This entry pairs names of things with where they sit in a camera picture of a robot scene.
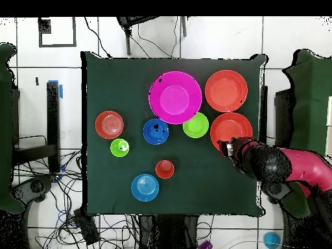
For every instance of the large pink bowl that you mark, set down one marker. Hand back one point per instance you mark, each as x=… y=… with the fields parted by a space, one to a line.
x=173 y=98

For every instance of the large orange bowl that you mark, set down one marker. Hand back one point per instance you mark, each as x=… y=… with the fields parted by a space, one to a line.
x=229 y=125
x=226 y=90

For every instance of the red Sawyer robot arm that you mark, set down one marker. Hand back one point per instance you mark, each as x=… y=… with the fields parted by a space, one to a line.
x=306 y=166

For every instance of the dark blue bowl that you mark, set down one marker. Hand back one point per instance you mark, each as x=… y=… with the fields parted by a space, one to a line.
x=155 y=137

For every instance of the orange cup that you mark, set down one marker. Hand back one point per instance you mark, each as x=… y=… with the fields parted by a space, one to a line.
x=164 y=169

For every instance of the green bowl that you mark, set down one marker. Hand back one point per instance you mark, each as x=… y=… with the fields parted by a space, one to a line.
x=197 y=127

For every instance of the green cup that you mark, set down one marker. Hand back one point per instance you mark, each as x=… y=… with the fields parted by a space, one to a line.
x=115 y=149

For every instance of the small light blue bowl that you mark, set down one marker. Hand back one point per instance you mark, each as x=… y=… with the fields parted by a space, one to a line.
x=145 y=187

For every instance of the small orange bowl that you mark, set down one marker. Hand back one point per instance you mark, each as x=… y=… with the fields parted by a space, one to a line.
x=109 y=125

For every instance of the dark green table cloth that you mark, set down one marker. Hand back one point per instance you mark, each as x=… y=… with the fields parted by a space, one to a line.
x=116 y=181

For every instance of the purple object on floor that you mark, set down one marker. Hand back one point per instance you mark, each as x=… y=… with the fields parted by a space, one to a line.
x=205 y=245

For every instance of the black power strip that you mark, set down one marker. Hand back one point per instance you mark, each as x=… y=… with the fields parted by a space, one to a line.
x=87 y=228

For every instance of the blue cup on floor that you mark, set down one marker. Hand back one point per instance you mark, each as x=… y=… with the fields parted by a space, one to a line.
x=272 y=240

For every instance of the green cloth on side table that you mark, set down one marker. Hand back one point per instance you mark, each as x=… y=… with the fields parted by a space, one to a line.
x=5 y=129
x=311 y=103

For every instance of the black table frame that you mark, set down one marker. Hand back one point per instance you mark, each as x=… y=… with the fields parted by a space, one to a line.
x=284 y=116
x=53 y=116

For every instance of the grey pedestal foot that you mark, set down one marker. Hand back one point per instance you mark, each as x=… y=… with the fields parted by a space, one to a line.
x=275 y=190
x=36 y=186

